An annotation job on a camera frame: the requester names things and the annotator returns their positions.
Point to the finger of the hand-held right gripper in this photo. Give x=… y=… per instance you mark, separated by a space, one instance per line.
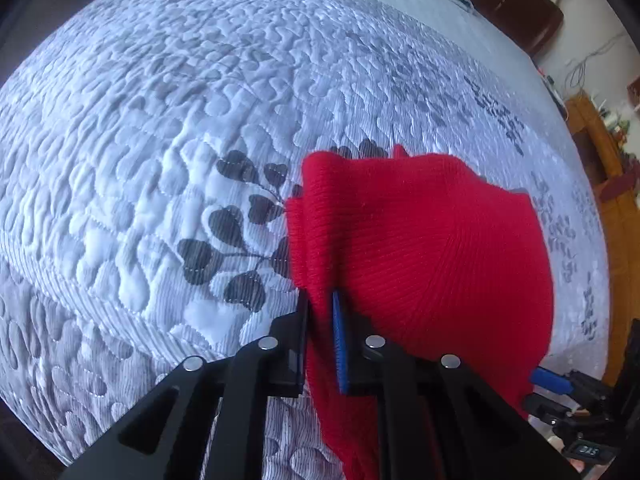
x=552 y=379
x=542 y=405

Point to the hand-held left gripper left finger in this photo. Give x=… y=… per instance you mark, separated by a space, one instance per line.
x=292 y=355

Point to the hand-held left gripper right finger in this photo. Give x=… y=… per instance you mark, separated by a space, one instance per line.
x=341 y=350

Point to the red knit sweater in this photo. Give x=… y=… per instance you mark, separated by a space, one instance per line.
x=425 y=240

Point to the orange wooden nightstand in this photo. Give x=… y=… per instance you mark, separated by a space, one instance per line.
x=595 y=135

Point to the grey quilted floral bedspread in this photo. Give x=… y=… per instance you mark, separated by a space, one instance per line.
x=150 y=110

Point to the dark brown headboard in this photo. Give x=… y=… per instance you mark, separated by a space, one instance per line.
x=520 y=10

